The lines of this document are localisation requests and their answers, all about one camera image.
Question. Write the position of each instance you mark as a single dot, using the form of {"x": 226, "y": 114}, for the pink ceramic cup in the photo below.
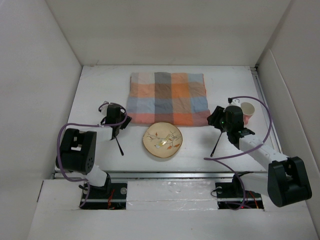
{"x": 248, "y": 111}

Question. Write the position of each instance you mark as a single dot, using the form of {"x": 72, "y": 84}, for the beige floral ceramic plate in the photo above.
{"x": 162, "y": 140}

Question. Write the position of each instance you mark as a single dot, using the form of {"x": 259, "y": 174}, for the checkered orange blue cloth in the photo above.
{"x": 176, "y": 98}

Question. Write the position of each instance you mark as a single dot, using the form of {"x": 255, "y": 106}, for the black metal fork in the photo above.
{"x": 119, "y": 146}

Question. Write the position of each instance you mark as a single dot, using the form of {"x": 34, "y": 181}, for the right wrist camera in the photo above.
{"x": 234, "y": 102}

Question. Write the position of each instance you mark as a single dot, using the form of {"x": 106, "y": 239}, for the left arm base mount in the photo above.
{"x": 99, "y": 199}

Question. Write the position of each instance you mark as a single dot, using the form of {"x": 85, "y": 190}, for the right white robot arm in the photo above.
{"x": 286, "y": 181}

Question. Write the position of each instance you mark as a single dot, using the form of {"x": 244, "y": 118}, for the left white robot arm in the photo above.
{"x": 76, "y": 147}

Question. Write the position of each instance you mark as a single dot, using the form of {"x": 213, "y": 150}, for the black metal spoon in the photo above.
{"x": 216, "y": 144}

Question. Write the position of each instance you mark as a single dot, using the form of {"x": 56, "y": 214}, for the aluminium front rail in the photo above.
{"x": 168, "y": 175}

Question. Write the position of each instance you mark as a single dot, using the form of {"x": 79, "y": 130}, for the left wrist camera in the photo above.
{"x": 104, "y": 106}

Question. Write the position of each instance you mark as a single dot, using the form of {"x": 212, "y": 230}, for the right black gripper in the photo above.
{"x": 213, "y": 119}

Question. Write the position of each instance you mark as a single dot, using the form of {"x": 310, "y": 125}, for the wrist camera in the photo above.
{"x": 234, "y": 102}
{"x": 104, "y": 106}

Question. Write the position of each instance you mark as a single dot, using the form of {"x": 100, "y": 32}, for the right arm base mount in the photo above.
{"x": 230, "y": 197}

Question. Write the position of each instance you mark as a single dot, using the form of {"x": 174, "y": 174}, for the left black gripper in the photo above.
{"x": 125, "y": 123}

